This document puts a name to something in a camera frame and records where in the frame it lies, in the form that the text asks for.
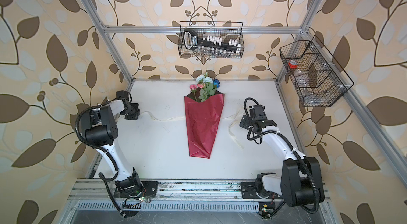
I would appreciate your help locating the back wire basket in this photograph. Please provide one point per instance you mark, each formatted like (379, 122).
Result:
(229, 26)

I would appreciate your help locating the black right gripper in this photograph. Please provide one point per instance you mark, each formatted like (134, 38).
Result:
(246, 123)

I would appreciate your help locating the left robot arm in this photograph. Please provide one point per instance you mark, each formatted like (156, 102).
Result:
(96, 127)

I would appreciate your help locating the wire basket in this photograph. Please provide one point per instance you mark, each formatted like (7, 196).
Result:
(333, 80)
(229, 26)

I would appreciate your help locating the black tool in basket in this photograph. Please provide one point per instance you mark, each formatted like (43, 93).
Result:
(208, 40)

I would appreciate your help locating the magenta fake rose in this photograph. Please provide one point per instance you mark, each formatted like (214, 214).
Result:
(193, 89)

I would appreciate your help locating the light blue fake rose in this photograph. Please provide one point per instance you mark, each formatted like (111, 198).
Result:
(208, 91)

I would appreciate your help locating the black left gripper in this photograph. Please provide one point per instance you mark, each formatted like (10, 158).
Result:
(134, 117)

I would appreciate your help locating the dark red wrapping paper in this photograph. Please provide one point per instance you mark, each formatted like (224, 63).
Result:
(202, 121)

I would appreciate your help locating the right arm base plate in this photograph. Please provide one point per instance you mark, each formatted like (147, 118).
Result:
(251, 190)

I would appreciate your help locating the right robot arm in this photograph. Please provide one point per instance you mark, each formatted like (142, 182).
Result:
(300, 182)

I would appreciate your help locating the right wire basket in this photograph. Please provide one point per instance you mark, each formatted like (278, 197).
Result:
(333, 80)

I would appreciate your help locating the plastic bottle red cap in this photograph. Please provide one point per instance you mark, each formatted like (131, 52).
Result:
(305, 80)

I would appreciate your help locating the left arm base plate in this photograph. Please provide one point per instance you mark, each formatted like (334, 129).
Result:
(131, 189)

